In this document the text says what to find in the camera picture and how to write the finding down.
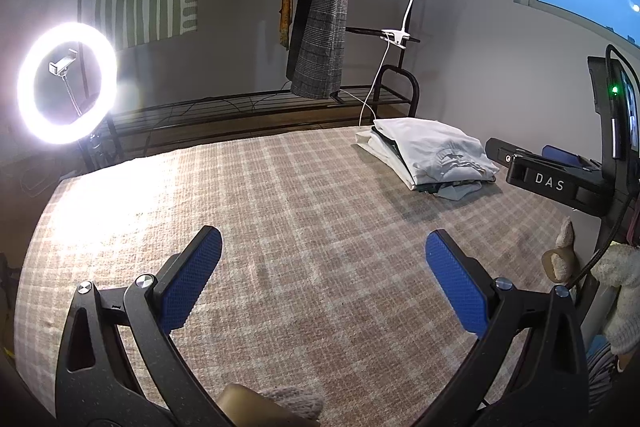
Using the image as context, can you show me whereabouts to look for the white t-shirt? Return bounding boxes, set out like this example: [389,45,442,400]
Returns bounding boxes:
[372,117,499,184]

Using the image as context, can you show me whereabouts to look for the black metal clothes rack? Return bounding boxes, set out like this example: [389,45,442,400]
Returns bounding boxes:
[77,0,419,171]

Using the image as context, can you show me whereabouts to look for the pink plaid blanket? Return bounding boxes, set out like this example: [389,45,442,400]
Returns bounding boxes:
[14,128,564,426]

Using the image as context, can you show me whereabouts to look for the white folded cloth stack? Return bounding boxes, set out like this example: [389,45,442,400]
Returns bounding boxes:
[356,130,418,191]

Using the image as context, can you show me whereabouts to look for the grey plaid hanging coat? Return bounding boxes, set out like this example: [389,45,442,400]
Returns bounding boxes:
[286,0,348,100]

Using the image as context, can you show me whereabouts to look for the yellow hanging scarf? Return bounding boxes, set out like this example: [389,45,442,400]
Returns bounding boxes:
[279,0,293,50]

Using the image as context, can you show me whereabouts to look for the black camera cable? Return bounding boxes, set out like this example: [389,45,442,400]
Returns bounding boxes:
[564,43,640,293]

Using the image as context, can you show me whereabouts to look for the white lamp cable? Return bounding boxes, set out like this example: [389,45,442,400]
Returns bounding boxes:
[332,38,394,128]

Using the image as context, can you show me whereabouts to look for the white ring light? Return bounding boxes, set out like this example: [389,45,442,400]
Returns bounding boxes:
[17,22,118,145]

